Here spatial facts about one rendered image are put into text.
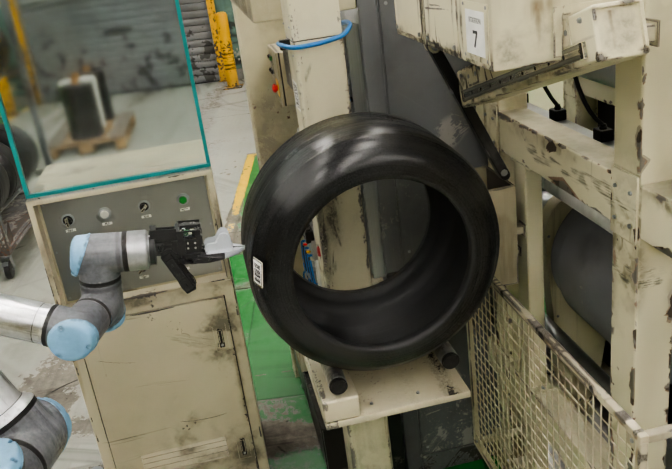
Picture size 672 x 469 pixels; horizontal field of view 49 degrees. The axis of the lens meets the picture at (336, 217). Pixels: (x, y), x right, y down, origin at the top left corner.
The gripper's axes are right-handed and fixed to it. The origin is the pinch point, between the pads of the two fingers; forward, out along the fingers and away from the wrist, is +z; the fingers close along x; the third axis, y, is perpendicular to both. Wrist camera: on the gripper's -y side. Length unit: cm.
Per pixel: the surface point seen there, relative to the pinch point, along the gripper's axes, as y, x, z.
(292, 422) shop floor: -122, 102, 25
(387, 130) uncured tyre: 28.1, -6.5, 32.9
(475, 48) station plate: 48, -30, 43
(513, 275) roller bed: -22, 18, 78
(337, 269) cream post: -18.6, 25.3, 28.3
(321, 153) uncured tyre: 24.4, -8.5, 17.8
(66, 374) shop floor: -135, 181, -77
